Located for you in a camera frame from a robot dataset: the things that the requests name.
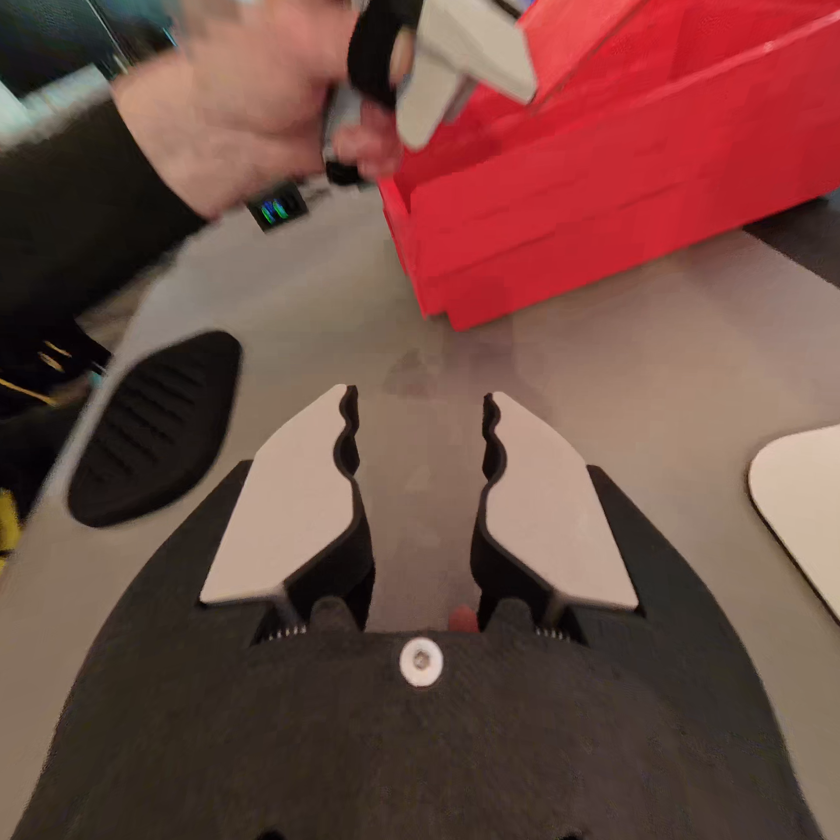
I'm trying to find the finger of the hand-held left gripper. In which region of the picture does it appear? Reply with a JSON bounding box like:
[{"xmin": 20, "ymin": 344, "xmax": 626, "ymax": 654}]
[
  {"xmin": 392, "ymin": 51, "xmax": 479, "ymax": 152},
  {"xmin": 417, "ymin": 0, "xmax": 540, "ymax": 106}
]

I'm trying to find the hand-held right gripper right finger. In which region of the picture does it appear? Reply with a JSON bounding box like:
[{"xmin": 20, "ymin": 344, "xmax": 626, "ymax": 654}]
[{"xmin": 470, "ymin": 392, "xmax": 641, "ymax": 632}]

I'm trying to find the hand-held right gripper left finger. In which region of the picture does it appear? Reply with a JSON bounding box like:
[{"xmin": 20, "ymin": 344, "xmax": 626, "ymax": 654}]
[{"xmin": 199, "ymin": 385, "xmax": 376, "ymax": 632}]

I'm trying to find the person's left forearm black sleeve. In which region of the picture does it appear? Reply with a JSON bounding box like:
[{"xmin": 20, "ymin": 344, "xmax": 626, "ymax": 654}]
[{"xmin": 0, "ymin": 97, "xmax": 212, "ymax": 368}]

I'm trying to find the yellow object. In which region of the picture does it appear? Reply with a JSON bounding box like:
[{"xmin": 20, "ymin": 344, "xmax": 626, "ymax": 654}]
[{"xmin": 0, "ymin": 489, "xmax": 22, "ymax": 573}]

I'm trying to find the person's left hand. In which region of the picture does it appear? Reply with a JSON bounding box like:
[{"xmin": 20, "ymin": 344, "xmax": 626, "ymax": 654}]
[{"xmin": 110, "ymin": 0, "xmax": 408, "ymax": 221}]

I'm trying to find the black ribbed armrest pad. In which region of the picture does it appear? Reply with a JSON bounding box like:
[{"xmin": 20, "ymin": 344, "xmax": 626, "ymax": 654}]
[{"xmin": 66, "ymin": 330, "xmax": 244, "ymax": 530}]

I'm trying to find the red plastic bin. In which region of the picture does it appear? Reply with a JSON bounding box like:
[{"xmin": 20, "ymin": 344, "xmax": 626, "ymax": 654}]
[{"xmin": 378, "ymin": 0, "xmax": 840, "ymax": 332}]

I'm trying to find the small black lit device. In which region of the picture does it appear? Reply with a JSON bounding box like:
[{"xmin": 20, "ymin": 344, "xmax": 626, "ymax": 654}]
[{"xmin": 245, "ymin": 184, "xmax": 310, "ymax": 235}]

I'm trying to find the white rounded board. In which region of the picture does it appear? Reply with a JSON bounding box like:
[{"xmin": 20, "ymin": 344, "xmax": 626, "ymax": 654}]
[{"xmin": 747, "ymin": 424, "xmax": 840, "ymax": 626}]

